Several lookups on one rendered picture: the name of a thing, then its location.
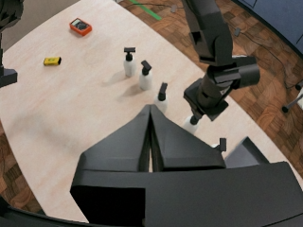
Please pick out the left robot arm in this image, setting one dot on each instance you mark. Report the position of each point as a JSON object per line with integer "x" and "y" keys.
{"x": 216, "y": 43}

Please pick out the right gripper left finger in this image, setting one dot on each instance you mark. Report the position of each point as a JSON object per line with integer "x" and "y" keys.
{"x": 124, "y": 148}

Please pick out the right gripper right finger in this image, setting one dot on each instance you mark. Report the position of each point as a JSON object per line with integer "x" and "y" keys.
{"x": 179, "y": 150}

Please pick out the orange pocket multimeter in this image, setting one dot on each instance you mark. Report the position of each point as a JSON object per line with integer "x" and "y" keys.
{"x": 80, "y": 26}

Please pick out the white pump bottle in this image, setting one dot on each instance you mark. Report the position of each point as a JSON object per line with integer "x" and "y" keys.
{"x": 145, "y": 78}
{"x": 162, "y": 100}
{"x": 191, "y": 124}
{"x": 222, "y": 146}
{"x": 130, "y": 62}

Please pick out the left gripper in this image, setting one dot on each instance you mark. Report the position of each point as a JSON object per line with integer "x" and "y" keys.
{"x": 202, "y": 104}

